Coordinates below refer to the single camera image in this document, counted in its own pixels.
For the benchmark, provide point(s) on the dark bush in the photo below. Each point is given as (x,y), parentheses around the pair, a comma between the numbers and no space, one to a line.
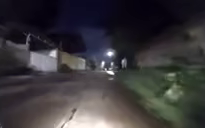
(64,68)

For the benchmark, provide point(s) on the grass verge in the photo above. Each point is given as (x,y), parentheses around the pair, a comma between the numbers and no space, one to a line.
(163,90)

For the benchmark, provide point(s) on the pale boundary wall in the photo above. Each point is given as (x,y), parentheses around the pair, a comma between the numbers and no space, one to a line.
(43,60)

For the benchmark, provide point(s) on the dark tree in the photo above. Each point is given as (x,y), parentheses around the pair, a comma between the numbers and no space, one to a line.
(136,36)

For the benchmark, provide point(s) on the street lamp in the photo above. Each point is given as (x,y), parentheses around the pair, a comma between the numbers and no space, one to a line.
(110,53)

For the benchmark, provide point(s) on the pale building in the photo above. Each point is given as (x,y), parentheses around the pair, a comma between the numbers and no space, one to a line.
(124,62)

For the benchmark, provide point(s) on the dark asphalt road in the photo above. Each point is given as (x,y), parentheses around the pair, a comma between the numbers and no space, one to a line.
(90,100)

